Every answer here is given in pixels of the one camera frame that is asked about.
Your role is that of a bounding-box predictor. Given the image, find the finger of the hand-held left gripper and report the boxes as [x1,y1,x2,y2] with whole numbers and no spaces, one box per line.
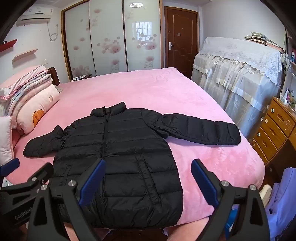
[26,162,54,186]
[0,158,20,177]

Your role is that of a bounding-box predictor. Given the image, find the cream quilt with orange print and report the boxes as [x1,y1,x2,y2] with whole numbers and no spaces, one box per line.
[10,80,60,135]

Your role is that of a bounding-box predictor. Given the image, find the white air conditioner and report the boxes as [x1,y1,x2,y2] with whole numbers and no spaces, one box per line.
[16,7,54,26]

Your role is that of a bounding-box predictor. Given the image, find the stack of books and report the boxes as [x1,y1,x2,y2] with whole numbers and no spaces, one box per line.
[245,32,286,54]

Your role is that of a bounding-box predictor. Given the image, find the purple garment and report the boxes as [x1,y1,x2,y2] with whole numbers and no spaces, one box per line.
[265,167,296,241]

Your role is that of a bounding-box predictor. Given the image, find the blue plastic bag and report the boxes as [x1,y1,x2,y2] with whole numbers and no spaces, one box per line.
[225,207,240,232]

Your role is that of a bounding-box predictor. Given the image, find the brown wooden door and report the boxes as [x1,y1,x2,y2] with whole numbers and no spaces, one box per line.
[164,6,199,79]

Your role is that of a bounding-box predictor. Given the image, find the wardrobe with floral sliding doors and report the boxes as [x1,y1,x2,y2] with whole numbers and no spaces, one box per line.
[61,0,163,81]

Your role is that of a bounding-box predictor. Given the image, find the light wooden wall shelf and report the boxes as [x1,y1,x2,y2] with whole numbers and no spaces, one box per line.
[12,48,38,62]

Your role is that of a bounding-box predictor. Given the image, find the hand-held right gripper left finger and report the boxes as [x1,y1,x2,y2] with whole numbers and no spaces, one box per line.
[27,159,106,241]

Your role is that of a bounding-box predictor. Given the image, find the black puffer jacket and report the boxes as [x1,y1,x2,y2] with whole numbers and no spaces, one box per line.
[23,101,242,230]

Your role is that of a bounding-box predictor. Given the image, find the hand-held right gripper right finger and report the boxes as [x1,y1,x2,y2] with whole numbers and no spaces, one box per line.
[191,159,270,241]

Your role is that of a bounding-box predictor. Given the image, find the wooden dresser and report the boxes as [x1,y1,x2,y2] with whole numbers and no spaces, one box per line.
[248,96,296,167]

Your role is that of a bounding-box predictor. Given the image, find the white air conditioner cable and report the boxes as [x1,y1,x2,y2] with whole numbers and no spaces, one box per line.
[47,23,58,42]

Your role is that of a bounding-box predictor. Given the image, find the red wall shelf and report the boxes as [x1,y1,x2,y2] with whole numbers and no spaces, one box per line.
[0,39,18,52]

